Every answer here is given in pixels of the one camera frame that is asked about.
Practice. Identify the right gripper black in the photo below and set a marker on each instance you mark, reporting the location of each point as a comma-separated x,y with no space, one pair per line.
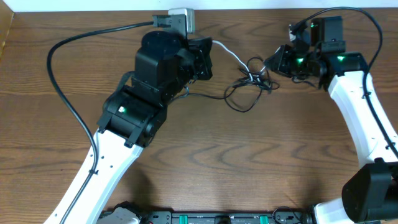
282,57

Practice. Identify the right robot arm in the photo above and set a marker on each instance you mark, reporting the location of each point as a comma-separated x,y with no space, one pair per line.
317,49

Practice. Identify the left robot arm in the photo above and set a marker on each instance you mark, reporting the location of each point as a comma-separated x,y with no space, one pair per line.
164,64

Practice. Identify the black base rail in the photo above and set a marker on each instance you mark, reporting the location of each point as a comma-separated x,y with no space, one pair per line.
125,213

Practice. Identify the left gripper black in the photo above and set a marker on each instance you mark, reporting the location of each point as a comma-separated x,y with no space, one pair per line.
202,46

